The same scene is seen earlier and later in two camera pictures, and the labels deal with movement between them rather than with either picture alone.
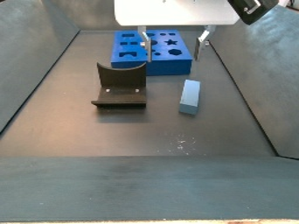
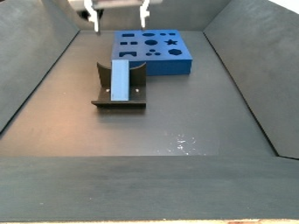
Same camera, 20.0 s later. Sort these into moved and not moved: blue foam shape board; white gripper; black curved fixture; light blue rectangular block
Moved: white gripper; light blue rectangular block
Not moved: black curved fixture; blue foam shape board
